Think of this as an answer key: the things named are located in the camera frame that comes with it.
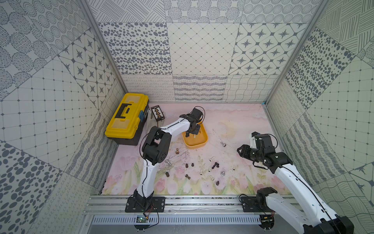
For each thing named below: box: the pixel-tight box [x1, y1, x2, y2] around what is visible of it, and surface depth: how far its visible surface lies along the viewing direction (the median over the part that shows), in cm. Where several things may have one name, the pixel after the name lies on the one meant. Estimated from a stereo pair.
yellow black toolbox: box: [104, 92, 150, 146], surface depth 91 cm
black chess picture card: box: [150, 104, 166, 122], surface depth 113 cm
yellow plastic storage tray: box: [182, 122, 208, 150], surface depth 97 cm
